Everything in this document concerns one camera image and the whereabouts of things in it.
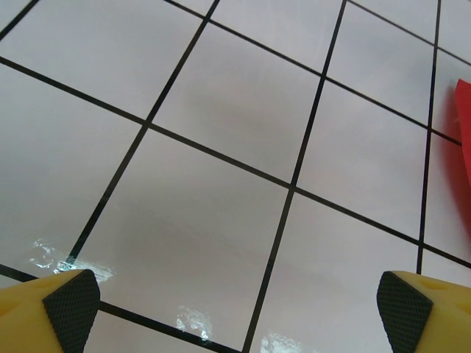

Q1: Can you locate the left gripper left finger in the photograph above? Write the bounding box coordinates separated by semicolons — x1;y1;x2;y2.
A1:
0;268;101;353

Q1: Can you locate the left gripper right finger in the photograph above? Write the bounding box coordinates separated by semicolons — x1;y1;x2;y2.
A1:
378;271;471;353

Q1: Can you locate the red cloth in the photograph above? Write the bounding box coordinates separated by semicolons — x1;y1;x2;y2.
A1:
451;78;471;240

